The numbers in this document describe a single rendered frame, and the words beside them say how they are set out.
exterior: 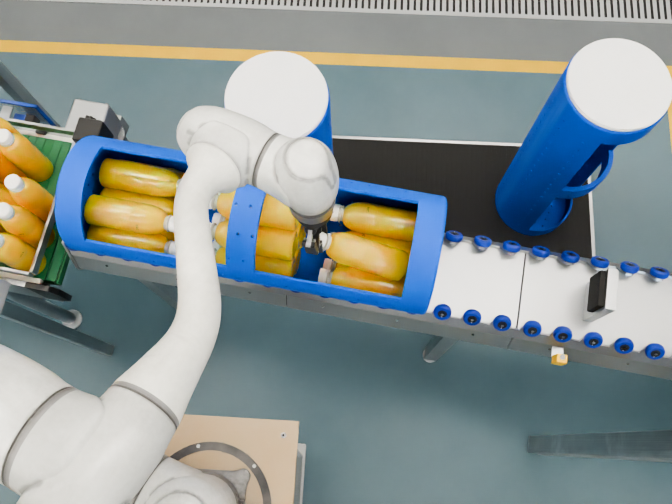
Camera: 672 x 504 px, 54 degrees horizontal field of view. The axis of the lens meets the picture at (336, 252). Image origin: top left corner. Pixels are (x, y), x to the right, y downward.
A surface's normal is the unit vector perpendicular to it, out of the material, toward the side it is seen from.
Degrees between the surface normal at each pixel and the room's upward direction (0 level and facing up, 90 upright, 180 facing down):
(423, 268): 30
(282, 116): 0
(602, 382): 0
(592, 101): 0
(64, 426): 25
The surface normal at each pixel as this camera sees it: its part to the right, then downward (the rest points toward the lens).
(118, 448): 0.43, -0.41
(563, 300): -0.02, -0.28
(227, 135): 0.12, -0.48
